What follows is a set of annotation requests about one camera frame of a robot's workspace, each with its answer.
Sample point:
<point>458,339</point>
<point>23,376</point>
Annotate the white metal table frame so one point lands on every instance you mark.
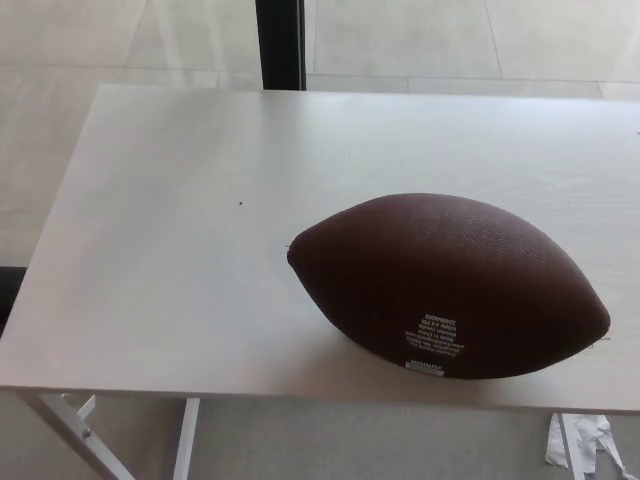
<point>187,440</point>

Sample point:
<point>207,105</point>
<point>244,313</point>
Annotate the white metal table leg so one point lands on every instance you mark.
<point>570,450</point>

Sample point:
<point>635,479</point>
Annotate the brown leather american football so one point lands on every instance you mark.
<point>450,280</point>

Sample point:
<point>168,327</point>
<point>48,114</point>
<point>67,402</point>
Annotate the white crumpled tape scrap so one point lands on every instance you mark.
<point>555,445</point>

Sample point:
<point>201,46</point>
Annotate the black vertical post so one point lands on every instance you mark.
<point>280,45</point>

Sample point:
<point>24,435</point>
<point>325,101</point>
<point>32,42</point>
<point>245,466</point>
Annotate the black object at floor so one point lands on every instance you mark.
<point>9,300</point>

